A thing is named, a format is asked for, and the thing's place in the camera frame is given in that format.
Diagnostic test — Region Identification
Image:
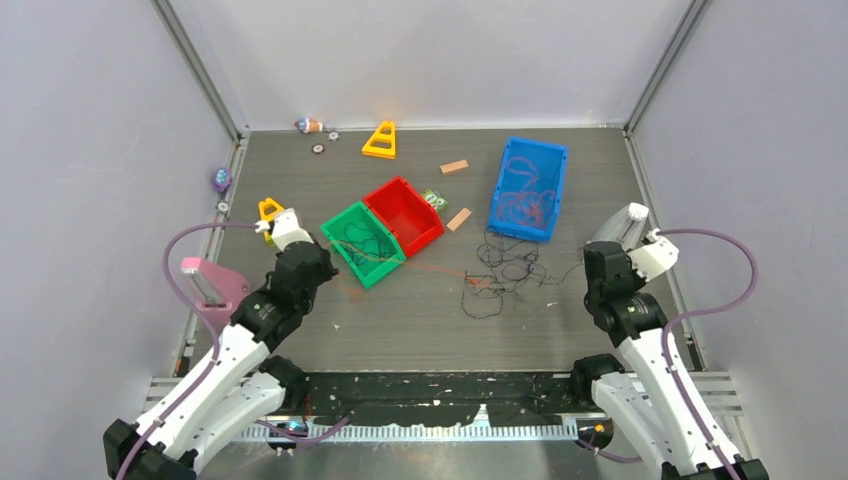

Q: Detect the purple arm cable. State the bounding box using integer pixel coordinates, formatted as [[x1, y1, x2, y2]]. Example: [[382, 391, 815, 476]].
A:
[[576, 228, 760, 480], [113, 223, 352, 480]]

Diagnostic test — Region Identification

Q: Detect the orange wire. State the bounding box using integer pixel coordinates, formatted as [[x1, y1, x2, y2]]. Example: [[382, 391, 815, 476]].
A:
[[496, 153, 559, 233], [331, 241, 495, 303]]

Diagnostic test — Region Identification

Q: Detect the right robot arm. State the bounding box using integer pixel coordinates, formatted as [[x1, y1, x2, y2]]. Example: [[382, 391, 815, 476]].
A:
[[570, 233, 769, 479]]

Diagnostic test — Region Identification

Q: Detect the purple round toy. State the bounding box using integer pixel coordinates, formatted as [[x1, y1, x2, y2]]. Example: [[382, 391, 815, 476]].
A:
[[212, 167, 233, 194]]

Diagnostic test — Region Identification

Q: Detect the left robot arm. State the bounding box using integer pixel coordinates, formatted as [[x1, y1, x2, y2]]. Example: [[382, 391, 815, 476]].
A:
[[103, 241, 338, 479]]

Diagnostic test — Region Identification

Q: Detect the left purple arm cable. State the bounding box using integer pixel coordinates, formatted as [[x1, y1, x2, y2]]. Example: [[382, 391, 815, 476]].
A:
[[113, 223, 352, 480]]

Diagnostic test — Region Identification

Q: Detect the pink tape dispenser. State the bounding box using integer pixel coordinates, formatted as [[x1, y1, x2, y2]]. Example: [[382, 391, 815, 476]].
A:
[[180, 257, 252, 334]]

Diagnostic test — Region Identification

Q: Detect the yellow triangle block near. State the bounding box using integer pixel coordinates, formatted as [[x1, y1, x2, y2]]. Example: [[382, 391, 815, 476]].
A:
[[258, 197, 285, 247]]

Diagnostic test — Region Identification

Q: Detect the wooden block near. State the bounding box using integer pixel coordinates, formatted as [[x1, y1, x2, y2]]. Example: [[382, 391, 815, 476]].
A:
[[446, 207, 472, 232]]

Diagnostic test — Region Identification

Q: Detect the wooden block far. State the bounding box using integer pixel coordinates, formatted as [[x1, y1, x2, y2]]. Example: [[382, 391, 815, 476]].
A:
[[439, 159, 470, 175]]

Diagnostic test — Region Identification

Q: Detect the yellow triangle block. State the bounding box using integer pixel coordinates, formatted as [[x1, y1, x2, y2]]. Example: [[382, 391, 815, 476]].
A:
[[258, 197, 285, 247], [361, 121, 397, 160]]

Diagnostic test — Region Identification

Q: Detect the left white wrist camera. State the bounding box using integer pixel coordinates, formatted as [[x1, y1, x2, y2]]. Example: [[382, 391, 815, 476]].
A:
[[255, 208, 315, 251]]

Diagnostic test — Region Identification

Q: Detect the white tape dispenser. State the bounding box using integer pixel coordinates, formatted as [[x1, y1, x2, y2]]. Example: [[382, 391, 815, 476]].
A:
[[591, 202, 650, 251]]

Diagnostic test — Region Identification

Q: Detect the small figurine toy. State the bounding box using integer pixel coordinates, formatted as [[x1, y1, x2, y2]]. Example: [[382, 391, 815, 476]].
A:
[[293, 117, 325, 134]]

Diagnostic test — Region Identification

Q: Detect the green plastic bin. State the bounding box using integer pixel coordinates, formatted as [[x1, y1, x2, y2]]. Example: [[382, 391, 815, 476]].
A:
[[321, 201, 406, 289]]

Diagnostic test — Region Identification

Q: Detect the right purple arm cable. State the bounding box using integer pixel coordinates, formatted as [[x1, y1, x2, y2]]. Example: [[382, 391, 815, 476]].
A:
[[576, 228, 760, 480]]

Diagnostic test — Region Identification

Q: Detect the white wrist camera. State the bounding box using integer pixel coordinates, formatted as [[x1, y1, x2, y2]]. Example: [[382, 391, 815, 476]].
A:
[[627, 229, 680, 283], [255, 208, 315, 251]]

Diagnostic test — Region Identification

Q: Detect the yellow triangle block far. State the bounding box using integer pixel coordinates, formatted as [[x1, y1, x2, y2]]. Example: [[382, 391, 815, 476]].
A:
[[361, 121, 397, 160]]

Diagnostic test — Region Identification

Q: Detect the wooden block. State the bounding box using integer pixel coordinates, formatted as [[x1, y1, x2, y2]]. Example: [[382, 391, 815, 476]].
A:
[[439, 159, 470, 175], [446, 207, 472, 232]]

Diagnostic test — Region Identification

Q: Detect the green small toy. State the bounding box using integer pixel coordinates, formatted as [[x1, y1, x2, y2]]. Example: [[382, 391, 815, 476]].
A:
[[422, 189, 449, 213]]

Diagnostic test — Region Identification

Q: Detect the red plastic bin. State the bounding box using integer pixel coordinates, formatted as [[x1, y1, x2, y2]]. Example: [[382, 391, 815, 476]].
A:
[[363, 176, 445, 259]]

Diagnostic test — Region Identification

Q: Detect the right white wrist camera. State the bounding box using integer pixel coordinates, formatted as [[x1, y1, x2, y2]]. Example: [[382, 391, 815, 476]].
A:
[[627, 229, 680, 283]]

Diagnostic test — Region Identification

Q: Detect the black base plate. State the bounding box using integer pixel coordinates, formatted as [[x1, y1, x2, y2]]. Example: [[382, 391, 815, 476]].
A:
[[273, 371, 602, 427]]

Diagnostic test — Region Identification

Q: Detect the blue plastic bin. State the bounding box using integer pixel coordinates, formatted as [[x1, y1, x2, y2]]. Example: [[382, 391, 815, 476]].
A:
[[488, 136, 569, 243]]

